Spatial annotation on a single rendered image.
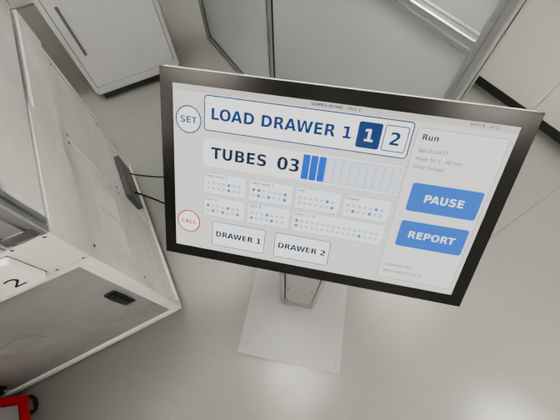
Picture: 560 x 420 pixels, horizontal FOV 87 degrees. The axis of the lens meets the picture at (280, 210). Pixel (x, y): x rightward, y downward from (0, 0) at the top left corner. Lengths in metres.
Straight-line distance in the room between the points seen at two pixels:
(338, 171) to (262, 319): 1.09
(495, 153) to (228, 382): 1.31
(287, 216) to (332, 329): 1.04
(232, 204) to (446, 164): 0.32
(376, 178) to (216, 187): 0.25
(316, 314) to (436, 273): 0.97
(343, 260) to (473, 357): 1.25
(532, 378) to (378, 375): 0.65
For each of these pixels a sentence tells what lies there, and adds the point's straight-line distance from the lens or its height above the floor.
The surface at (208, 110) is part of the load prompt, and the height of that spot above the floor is 1.16.
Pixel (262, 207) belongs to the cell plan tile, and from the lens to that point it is 0.48.
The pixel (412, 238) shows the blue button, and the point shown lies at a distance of 0.51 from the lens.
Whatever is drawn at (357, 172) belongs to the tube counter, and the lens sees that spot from 0.45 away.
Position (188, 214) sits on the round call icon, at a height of 1.02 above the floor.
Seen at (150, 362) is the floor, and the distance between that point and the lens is 1.59.
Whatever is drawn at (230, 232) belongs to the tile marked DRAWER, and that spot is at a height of 1.01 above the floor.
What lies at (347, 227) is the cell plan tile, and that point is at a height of 1.04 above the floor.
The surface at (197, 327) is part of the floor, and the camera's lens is 1.54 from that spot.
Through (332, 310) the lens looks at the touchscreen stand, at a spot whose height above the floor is 0.04.
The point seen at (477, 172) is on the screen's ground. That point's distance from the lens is 0.49.
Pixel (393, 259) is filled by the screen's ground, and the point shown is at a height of 1.01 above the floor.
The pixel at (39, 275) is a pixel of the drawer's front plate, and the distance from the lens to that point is 0.85.
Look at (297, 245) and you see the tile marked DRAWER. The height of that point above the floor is 1.01.
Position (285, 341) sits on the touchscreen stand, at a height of 0.03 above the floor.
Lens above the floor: 1.48
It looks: 62 degrees down
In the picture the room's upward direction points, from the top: 2 degrees counter-clockwise
